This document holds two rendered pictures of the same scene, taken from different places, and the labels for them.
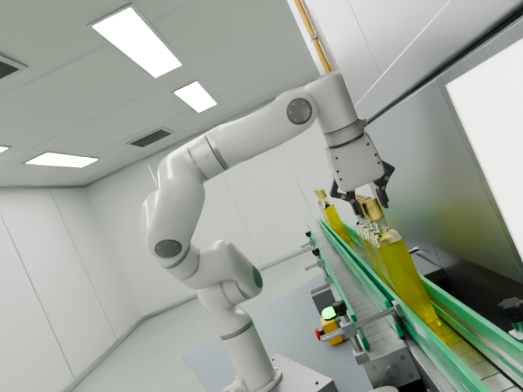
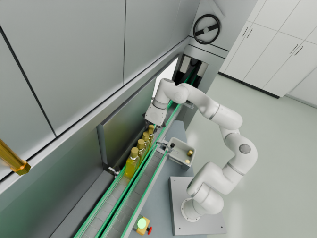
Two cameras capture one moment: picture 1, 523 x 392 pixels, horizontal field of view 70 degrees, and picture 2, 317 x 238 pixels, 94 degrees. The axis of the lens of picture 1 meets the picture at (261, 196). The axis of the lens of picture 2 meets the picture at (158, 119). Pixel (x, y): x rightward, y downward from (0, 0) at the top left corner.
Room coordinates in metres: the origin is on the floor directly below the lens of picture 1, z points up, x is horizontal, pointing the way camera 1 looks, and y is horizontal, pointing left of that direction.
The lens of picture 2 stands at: (1.32, -0.10, 1.79)
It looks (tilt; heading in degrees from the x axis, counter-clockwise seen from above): 46 degrees down; 189
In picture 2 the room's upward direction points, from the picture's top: 17 degrees clockwise
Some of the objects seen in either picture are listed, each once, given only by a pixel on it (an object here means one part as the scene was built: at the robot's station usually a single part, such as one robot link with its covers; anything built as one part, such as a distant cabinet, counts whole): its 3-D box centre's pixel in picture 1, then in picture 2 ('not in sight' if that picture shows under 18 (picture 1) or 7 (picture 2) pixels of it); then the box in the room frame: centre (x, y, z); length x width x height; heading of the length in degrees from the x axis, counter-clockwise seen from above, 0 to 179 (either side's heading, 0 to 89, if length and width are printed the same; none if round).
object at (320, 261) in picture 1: (316, 268); not in sight; (1.34, -0.07, 0.94); 0.07 x 0.04 x 0.13; 86
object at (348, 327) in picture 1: (361, 327); (167, 147); (0.74, -0.08, 0.95); 0.17 x 0.03 x 0.12; 86
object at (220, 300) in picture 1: (227, 301); (205, 200); (0.99, 0.20, 1.04); 0.13 x 0.10 x 0.16; 74
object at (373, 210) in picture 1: (373, 209); (150, 129); (0.80, -0.21, 1.14); 0.04 x 0.04 x 0.04
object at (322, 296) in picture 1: (324, 299); not in sight; (1.45, -0.06, 0.79); 0.08 x 0.08 x 0.08; 86
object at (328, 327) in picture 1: (335, 328); (141, 225); (1.17, -0.04, 0.79); 0.07 x 0.07 x 0.07; 86
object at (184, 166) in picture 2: not in sight; (175, 151); (0.63, 0.00, 0.79); 0.27 x 0.17 x 0.08; 86
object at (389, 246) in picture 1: (401, 274); (146, 143); (0.80, -0.21, 0.99); 0.06 x 0.06 x 0.21; 86
